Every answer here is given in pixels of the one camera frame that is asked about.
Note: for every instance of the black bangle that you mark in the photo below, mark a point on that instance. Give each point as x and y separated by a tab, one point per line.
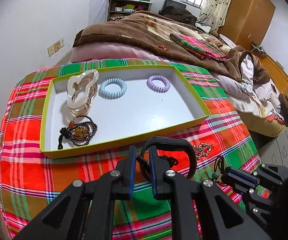
183	145

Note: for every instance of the black monitor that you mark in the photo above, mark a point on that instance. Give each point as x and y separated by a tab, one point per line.
173	5

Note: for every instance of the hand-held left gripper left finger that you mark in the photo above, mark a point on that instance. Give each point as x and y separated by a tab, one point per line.
133	170

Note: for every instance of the dark jacket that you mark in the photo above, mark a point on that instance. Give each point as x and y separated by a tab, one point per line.
181	15

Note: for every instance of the wooden desk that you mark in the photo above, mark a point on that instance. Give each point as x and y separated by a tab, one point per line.
276	70

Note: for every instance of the wooden shelf unit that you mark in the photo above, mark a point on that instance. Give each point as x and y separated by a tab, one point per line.
110	10

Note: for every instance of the brown blanket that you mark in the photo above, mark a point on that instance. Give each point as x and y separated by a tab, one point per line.
134	32

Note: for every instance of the folded plaid cloth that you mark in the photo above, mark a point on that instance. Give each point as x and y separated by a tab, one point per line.
196	46

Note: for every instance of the plaid bed sheet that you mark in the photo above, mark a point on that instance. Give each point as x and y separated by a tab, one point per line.
34	130

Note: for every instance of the grey drawer cabinet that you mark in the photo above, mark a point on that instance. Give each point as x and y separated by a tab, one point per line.
278	147

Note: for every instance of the white floral quilt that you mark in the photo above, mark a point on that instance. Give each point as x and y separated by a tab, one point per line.
248	97

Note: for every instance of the gold hair clip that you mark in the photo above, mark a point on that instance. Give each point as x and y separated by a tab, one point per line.
203	148

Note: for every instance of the wooden wardrobe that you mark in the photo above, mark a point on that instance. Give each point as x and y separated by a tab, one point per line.
248	15

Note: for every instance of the beige wall socket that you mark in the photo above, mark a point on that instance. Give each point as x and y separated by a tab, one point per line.
56	47

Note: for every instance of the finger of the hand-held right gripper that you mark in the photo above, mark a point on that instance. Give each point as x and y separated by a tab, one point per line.
236	178
271	173

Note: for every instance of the patterned curtain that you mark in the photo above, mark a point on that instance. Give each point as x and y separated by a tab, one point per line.
216	2

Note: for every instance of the translucent cream hair claw clip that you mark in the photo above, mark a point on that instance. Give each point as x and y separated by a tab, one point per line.
81	105

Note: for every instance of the yellow-green cardboard box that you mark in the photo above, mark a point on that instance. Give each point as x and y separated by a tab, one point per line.
134	110

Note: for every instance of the small red trinket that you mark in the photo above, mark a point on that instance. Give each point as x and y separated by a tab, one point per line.
162	47

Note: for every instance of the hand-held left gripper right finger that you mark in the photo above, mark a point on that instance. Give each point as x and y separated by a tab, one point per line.
154	177

